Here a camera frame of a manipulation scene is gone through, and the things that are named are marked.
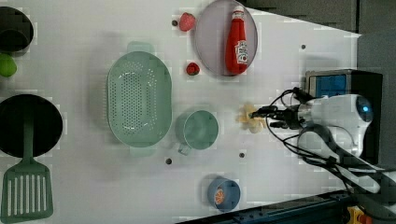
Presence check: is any blue bowl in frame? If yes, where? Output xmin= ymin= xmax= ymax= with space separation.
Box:
xmin=206 ymin=176 xmax=241 ymax=212

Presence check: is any green apple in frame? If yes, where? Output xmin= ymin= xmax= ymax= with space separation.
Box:
xmin=0 ymin=53 xmax=17 ymax=77

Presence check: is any black frying pan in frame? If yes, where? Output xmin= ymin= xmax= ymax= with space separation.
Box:
xmin=0 ymin=94 xmax=63 ymax=158

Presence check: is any red ketchup bottle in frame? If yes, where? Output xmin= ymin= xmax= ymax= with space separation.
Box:
xmin=225 ymin=6 xmax=248 ymax=76

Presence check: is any black pot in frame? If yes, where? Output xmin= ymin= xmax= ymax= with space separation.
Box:
xmin=0 ymin=7 xmax=34 ymax=52

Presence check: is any green mug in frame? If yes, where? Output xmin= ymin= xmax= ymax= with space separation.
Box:
xmin=176 ymin=110 xmax=219 ymax=156

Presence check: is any grey round plate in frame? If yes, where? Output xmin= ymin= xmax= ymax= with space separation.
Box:
xmin=194 ymin=0 xmax=258 ymax=76

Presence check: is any large red strawberry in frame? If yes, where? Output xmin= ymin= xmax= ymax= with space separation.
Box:
xmin=178 ymin=12 xmax=196 ymax=32

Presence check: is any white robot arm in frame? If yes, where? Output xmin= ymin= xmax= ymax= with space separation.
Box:
xmin=248 ymin=94 xmax=395 ymax=220

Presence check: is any orange slice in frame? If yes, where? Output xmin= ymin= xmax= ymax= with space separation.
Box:
xmin=214 ymin=188 xmax=225 ymax=205

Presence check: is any small red strawberry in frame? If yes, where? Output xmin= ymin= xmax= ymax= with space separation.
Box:
xmin=186 ymin=63 xmax=200 ymax=76

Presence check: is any green slotted spatula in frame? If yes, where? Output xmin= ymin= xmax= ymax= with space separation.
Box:
xmin=1 ymin=108 xmax=53 ymax=224

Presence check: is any black toaster oven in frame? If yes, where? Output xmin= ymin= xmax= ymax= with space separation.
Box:
xmin=305 ymin=69 xmax=383 ymax=164

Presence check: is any peeled yellow banana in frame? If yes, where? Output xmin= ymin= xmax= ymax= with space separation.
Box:
xmin=236 ymin=104 xmax=267 ymax=133

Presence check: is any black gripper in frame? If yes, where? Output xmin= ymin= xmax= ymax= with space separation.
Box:
xmin=248 ymin=105 xmax=301 ymax=130

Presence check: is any green perforated colander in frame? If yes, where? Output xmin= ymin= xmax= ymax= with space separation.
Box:
xmin=106 ymin=41 xmax=173 ymax=157

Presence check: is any black cable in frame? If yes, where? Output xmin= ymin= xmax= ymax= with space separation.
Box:
xmin=264 ymin=87 xmax=396 ymax=222

